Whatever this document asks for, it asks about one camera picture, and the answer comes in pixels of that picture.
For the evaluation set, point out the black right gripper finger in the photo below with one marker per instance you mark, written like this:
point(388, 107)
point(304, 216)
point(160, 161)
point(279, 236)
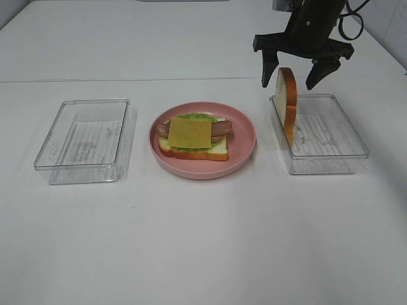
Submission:
point(321, 68)
point(270, 62)

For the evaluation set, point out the green lettuce leaf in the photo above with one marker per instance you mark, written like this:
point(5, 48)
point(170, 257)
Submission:
point(190, 116)

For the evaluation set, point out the clear plastic container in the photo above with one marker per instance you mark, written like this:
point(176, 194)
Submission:
point(324, 139)
point(90, 141)

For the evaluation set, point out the bacon strip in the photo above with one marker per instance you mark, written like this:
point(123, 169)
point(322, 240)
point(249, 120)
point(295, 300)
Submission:
point(163, 131)
point(219, 128)

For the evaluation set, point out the right clear plastic container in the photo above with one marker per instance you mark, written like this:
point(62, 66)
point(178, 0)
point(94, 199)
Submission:
point(324, 139)

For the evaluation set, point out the left clear plastic container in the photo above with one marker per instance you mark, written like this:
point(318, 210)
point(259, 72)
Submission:
point(90, 141)

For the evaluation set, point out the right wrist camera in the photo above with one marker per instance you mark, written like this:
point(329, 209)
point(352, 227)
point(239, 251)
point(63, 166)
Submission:
point(283, 5)

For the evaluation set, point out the yellow cheese slice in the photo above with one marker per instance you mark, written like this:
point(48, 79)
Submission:
point(190, 131)

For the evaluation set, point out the pink round plate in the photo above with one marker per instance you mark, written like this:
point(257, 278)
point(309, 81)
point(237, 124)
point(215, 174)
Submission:
point(241, 142)

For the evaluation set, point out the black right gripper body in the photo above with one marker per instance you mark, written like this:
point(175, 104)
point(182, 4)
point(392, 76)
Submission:
point(307, 32)

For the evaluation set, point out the bread slice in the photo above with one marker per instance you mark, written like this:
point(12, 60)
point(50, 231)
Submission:
point(190, 138)
point(286, 101)

